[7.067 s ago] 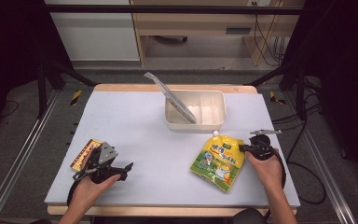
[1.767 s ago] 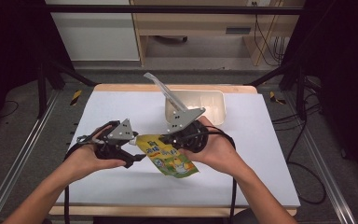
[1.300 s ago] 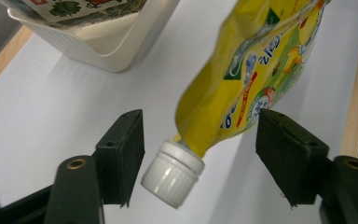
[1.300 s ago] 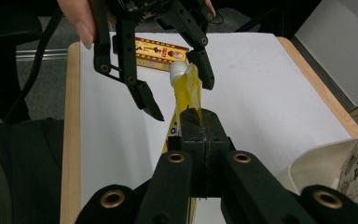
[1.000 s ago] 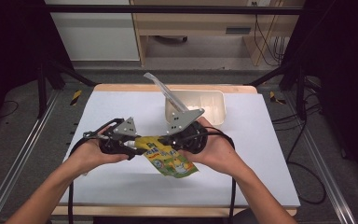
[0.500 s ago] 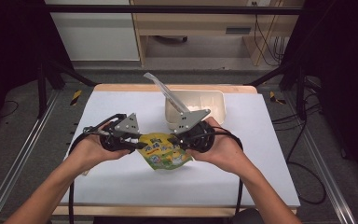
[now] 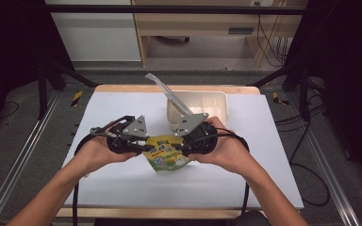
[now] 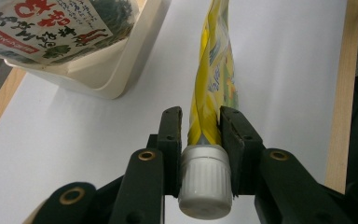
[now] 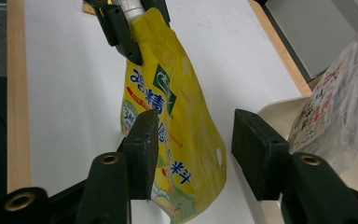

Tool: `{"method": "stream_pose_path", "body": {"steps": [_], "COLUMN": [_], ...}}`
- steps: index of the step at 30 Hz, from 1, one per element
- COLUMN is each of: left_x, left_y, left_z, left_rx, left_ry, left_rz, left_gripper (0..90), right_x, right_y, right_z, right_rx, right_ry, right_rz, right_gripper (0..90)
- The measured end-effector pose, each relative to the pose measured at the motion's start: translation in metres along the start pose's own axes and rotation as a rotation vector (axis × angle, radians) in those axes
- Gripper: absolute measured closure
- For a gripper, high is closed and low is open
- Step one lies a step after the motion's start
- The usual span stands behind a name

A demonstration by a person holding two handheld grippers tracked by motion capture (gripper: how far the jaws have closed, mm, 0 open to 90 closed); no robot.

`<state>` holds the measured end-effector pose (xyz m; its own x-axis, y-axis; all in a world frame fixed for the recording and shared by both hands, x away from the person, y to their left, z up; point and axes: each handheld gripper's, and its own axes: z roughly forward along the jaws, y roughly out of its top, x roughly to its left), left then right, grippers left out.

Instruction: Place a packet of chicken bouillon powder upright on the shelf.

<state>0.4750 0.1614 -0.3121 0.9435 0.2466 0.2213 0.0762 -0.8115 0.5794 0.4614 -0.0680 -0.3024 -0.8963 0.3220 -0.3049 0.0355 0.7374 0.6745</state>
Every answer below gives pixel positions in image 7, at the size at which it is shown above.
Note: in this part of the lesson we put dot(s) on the white table mat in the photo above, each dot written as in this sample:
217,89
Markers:
122,103

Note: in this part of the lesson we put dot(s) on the white cabinet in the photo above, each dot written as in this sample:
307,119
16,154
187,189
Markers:
97,34

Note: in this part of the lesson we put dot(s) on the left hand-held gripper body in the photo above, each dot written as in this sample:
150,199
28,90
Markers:
124,138

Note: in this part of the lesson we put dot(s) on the wooden desk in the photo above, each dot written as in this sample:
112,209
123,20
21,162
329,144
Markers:
201,22

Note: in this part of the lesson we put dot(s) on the white plastic divided container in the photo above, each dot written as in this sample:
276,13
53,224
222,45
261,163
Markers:
213,105

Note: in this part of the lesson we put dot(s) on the yellow black tape marker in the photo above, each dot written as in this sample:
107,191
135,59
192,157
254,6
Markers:
77,98
278,99

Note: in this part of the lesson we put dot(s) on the aluminium floor rail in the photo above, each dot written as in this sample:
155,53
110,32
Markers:
323,157
19,150

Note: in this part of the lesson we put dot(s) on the black curtain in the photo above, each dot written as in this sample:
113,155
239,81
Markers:
6,47
348,62

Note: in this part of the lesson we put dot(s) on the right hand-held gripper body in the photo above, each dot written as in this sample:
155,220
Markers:
199,139

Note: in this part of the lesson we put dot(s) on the black metal stand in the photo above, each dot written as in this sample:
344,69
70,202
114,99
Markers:
42,91
303,91

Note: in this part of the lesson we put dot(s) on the black stool seat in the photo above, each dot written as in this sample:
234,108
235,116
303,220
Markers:
250,219

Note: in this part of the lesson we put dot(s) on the black horizontal frame bar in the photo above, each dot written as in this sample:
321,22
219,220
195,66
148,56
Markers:
169,9

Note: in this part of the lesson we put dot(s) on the person's left hand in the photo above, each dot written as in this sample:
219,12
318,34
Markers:
97,153

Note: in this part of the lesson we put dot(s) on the clear bag of dried seaweed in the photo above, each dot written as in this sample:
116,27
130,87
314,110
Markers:
169,92

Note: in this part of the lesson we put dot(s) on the yellow green spout pouch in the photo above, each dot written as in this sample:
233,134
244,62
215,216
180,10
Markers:
166,157

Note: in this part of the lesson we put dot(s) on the person's right hand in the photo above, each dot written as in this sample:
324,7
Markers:
229,153

